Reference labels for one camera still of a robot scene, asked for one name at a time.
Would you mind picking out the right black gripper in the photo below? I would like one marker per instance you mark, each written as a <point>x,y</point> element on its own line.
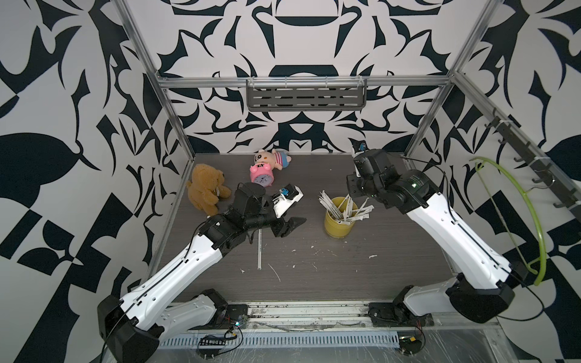
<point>352,179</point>

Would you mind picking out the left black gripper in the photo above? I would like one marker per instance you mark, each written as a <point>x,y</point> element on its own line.
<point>282,227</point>

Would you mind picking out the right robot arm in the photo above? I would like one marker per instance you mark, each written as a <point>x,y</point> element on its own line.
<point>484,285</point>

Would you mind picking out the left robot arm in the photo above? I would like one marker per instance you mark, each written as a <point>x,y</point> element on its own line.
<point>134,325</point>

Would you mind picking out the bundle of wrapped straws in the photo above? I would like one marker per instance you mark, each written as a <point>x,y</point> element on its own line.
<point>345,212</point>

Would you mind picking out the yellow plastic cup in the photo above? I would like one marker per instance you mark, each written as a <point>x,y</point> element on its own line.
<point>334,228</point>

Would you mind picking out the pink alarm clock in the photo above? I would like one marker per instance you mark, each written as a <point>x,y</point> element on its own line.
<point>261,173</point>

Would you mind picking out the brown teddy bear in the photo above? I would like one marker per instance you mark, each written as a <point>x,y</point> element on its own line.
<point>206,188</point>

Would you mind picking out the green plastic hanger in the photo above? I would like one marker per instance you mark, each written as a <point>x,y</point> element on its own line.
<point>508,209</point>

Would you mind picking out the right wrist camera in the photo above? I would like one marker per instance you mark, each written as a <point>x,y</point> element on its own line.
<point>359,159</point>

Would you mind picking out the grey slotted wall shelf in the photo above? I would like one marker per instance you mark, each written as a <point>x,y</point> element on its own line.
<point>302,94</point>

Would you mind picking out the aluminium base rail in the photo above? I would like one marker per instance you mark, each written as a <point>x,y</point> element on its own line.
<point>313,316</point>

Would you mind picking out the white cable duct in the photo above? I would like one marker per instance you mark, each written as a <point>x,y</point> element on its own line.
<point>282,340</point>

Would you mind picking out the black wall hook rail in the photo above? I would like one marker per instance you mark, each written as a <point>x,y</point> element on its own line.
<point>549,174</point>

